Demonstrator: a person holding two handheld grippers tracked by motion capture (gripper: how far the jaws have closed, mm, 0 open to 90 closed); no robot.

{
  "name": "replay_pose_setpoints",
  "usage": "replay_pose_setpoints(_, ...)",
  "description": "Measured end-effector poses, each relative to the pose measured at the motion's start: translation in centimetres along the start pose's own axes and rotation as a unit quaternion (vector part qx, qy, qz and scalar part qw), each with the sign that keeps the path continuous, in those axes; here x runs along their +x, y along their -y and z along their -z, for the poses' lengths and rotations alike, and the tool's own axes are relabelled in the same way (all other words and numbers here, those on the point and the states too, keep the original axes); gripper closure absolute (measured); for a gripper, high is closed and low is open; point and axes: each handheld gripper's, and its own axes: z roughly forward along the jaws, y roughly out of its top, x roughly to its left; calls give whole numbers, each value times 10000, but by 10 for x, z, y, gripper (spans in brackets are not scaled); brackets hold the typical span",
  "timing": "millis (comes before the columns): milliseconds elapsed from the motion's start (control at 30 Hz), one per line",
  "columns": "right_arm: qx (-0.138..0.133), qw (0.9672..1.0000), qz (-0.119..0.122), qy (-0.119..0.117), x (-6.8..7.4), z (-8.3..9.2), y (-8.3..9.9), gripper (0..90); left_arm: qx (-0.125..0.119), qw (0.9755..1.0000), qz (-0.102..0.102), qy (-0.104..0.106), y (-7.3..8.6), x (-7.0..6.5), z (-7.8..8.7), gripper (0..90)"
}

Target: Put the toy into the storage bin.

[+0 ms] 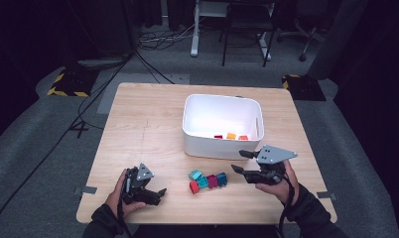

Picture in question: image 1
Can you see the grey curtain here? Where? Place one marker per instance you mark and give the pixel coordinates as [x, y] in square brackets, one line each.
[336, 43]

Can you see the magenta toy block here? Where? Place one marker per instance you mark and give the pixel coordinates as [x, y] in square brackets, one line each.
[212, 181]

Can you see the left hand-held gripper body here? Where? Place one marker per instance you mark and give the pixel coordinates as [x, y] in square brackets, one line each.
[136, 190]

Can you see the pink toy block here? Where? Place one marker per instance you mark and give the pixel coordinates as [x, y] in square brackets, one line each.
[243, 137]

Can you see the light teal toy block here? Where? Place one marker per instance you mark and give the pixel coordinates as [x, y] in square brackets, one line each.
[195, 174]

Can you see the orange toy block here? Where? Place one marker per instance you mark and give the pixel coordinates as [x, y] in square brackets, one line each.
[231, 136]

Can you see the grey flat stand base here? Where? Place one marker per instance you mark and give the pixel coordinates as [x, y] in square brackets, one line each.
[101, 62]

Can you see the black tape cross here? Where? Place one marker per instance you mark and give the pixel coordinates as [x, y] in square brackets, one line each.
[79, 128]

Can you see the office chair base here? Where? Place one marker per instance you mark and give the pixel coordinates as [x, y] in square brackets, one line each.
[307, 43]

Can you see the blue toy block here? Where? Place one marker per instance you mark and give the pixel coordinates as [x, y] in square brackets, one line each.
[221, 178]

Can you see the red toy block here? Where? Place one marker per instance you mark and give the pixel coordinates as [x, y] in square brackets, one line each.
[194, 187]
[218, 136]

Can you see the person's left hand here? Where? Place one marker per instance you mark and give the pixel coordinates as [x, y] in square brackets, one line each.
[116, 201]

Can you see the white desk frame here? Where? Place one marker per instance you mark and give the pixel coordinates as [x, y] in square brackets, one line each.
[195, 33]

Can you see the grey tape piece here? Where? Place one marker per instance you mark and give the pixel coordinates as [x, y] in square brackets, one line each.
[89, 190]
[326, 195]

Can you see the black yellow striped stand base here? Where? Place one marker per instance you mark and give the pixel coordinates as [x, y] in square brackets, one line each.
[71, 84]
[304, 88]

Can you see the black chair frame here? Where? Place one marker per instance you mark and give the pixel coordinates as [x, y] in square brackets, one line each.
[247, 23]

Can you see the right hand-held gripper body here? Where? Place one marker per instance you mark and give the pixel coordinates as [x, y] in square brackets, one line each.
[270, 173]

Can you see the white plastic bin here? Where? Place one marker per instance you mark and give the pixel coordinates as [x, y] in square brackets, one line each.
[220, 148]

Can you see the person's right hand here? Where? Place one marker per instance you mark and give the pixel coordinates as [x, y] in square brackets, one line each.
[285, 190]

